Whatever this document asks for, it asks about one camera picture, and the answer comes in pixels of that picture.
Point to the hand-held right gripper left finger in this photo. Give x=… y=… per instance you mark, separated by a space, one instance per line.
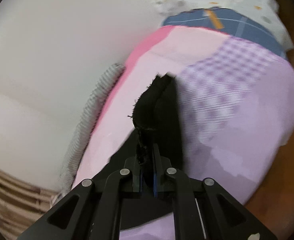
x=134 y=180

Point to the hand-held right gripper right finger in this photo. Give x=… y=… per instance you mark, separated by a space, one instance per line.
x=156 y=180

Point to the black pants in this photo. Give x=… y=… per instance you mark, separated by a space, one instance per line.
x=162 y=120

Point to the grey white striped blanket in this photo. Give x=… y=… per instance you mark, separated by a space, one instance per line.
x=86 y=127

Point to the purple pink bed sheet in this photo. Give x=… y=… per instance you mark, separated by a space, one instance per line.
x=237 y=120

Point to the beige patterned curtain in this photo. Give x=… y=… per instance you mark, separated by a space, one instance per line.
x=9 y=192

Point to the blue plaid cloth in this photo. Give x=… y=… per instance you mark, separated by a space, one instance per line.
x=242 y=27

